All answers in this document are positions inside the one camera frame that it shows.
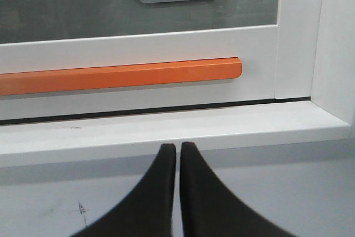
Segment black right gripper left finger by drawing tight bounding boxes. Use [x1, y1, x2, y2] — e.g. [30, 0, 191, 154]
[75, 144, 176, 236]

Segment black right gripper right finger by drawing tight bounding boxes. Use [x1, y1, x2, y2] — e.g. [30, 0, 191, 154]
[180, 142, 291, 236]

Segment white fume hood frame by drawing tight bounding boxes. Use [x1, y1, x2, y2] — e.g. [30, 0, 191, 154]
[1, 0, 354, 167]

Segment orange sash handle bar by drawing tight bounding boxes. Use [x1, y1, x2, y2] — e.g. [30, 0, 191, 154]
[1, 57, 242, 95]

